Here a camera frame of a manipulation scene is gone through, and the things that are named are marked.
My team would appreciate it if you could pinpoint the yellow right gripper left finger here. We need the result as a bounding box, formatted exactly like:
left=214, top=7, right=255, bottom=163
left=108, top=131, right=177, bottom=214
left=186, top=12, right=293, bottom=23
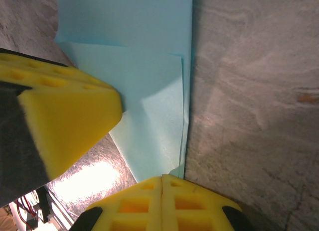
left=72, top=176, right=163, bottom=231

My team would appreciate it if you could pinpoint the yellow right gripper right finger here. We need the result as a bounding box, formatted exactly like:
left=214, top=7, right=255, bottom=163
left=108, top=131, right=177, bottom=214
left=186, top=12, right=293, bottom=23
left=161, top=174, right=255, bottom=231

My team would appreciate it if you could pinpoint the light blue cloth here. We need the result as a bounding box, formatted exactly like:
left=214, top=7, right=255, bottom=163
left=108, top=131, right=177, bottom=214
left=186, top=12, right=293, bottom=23
left=54, top=0, right=195, bottom=184

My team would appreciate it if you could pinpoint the long aluminium frame rail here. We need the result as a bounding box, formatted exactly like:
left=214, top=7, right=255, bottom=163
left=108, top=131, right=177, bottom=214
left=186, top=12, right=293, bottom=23
left=46, top=188, right=75, bottom=231

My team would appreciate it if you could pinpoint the left control board with wires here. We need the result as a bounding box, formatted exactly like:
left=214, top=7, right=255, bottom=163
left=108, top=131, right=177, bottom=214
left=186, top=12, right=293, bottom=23
left=14, top=195, right=42, bottom=228

